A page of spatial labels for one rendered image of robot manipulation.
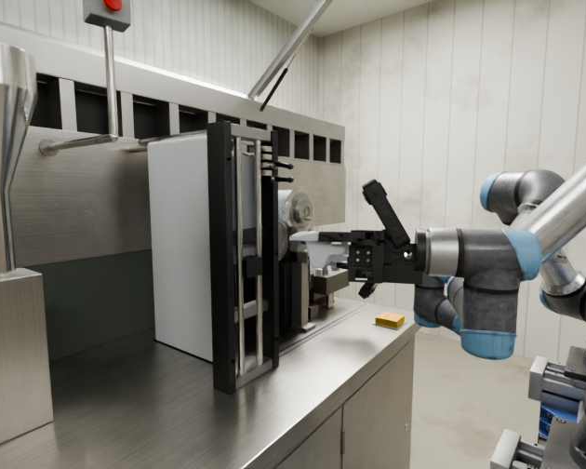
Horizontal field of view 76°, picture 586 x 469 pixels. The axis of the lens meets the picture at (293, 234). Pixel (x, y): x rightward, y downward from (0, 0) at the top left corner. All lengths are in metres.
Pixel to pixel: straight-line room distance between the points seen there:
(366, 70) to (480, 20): 1.02
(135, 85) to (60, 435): 0.85
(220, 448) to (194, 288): 0.39
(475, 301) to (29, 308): 0.72
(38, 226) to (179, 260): 0.32
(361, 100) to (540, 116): 1.56
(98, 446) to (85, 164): 0.65
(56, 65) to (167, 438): 0.85
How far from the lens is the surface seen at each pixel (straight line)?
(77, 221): 1.08
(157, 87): 1.23
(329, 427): 0.93
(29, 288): 0.77
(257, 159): 0.81
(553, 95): 3.46
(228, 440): 0.71
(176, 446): 0.72
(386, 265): 0.60
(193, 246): 0.93
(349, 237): 0.57
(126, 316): 1.18
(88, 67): 1.14
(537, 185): 1.09
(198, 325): 0.97
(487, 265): 0.60
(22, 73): 0.76
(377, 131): 3.84
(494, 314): 0.62
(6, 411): 0.82
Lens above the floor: 1.31
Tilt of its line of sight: 7 degrees down
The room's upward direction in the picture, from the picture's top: straight up
